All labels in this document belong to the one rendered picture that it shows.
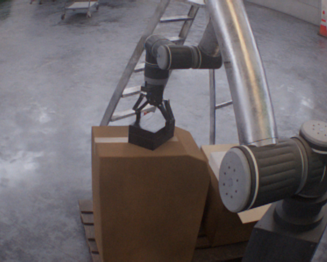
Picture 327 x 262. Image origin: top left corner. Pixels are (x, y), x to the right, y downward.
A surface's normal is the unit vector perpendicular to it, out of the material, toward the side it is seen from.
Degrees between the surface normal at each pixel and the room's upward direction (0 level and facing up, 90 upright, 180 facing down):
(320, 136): 6
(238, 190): 89
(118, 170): 90
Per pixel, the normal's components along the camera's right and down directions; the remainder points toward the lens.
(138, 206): 0.20, 0.42
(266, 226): 0.07, -0.91
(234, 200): -0.91, 0.18
